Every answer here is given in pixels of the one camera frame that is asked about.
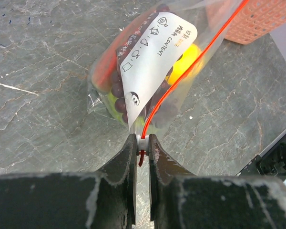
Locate dark red grapes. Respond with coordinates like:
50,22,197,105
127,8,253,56
110,4,184,127

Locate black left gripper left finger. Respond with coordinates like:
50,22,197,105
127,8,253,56
92,134,137,229

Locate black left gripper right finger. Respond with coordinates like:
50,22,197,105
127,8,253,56
148,134,195,229

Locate clear zip top bag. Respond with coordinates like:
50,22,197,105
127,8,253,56
87,0,246,157

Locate pink plastic basket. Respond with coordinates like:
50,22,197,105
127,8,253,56
205,0,286,45

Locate yellow mango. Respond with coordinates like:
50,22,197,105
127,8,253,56
165,44,204,85

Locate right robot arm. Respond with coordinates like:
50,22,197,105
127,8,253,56
256,130,286,186

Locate green bumpy fruit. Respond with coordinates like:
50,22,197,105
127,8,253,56
106,93,145,134

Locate watermelon slice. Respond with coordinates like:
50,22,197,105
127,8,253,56
91,45,121,94

